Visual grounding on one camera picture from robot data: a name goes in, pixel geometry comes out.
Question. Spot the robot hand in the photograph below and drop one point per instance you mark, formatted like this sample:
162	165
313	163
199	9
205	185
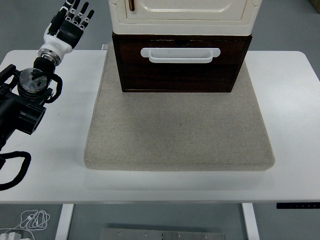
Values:
56	41

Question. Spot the dark wooden drawer housing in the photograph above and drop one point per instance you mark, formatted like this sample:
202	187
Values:
140	37

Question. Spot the beige fabric mat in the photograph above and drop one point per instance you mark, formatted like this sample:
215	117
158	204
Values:
180	130

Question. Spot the white table leg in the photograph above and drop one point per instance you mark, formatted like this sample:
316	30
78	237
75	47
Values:
63	222
250	222

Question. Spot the white power adapter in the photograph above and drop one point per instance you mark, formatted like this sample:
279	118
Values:
11	236

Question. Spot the cardboard box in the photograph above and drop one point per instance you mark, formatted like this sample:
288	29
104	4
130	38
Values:
317	5

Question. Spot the black table control panel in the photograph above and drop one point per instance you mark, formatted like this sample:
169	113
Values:
297	205

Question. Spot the small white bracket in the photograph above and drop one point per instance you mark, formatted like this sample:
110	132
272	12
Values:
104	47

